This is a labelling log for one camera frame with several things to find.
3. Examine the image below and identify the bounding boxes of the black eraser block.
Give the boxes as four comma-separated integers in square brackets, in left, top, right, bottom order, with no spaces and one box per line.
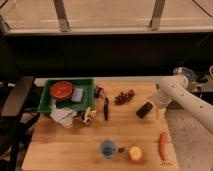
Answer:
[136,102,153,118]

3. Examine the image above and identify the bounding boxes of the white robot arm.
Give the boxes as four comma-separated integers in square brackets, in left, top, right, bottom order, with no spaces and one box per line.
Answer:
[149,75,213,134]

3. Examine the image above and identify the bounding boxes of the orange carrot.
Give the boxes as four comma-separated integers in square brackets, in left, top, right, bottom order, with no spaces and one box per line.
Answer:
[159,132,167,161]

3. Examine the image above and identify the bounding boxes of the bunch of red grapes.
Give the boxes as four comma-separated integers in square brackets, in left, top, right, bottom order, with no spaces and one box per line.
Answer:
[114,89,135,105]

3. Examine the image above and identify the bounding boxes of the metal pot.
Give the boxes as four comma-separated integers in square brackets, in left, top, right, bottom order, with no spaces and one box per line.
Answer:
[173,67,197,91]

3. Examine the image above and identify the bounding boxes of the blue cup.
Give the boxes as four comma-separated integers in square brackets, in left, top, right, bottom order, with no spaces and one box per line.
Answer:
[99,140,116,158]

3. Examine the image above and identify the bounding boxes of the banana in cup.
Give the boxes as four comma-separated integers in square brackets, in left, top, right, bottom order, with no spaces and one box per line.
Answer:
[80,107,97,126]

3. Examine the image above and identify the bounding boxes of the grey sponge in tray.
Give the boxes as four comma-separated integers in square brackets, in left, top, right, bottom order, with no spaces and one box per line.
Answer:
[71,88,84,103]

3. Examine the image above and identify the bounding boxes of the white crumpled cloth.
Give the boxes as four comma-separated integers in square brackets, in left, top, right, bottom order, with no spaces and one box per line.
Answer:
[50,106,77,128]

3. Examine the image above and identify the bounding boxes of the red bowl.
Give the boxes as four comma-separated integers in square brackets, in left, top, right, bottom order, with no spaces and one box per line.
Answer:
[50,81,74,100]

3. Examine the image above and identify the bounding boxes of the green plastic tray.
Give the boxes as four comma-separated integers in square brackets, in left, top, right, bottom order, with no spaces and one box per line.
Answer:
[37,78,94,116]

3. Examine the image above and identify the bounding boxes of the black office chair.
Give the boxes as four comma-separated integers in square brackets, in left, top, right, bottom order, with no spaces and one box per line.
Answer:
[0,76,40,171]

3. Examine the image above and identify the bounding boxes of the black handled knife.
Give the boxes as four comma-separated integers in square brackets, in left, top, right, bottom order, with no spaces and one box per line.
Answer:
[100,90,109,121]

